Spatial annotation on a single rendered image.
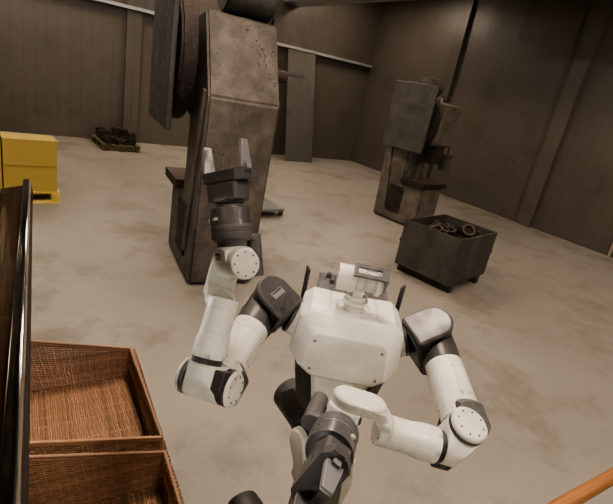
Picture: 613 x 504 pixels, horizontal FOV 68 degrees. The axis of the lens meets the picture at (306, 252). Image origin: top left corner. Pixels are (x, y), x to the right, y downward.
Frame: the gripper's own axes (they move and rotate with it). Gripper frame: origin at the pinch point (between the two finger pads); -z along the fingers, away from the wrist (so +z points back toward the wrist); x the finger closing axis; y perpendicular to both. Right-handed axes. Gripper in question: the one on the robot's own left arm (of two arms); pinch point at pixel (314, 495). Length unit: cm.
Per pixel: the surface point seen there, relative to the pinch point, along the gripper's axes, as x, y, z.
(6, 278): 17, 72, 13
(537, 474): 56, -146, 209
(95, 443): 72, 47, 46
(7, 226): 23, 95, 35
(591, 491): -14, -54, 39
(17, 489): 2.6, 30.6, -25.6
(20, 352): 7.3, 48.7, -7.5
